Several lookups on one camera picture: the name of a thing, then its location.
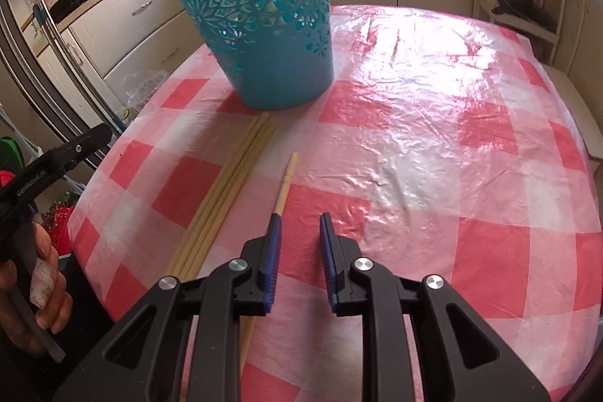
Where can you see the red patterned packet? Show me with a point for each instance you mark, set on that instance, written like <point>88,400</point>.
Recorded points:
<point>61,223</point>

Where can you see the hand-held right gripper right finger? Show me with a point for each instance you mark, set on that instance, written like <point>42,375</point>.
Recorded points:
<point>329,260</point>

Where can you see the single bamboo chopstick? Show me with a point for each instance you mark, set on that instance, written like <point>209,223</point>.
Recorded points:
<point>286,185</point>

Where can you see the teal perforated plastic basket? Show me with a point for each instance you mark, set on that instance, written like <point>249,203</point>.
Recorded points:
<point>264,67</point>

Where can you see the person's left hand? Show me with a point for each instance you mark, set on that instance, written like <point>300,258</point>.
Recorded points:
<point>52,308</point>

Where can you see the red white checked tablecloth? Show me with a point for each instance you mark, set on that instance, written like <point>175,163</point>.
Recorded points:
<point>424,147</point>

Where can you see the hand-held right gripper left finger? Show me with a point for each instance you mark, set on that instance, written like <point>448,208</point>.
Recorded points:
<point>272,260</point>

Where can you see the bundle of bamboo chopsticks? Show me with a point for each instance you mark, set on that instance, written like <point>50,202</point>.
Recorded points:
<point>226,190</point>

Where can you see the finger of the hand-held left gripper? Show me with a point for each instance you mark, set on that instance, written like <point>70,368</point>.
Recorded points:
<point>80,147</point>

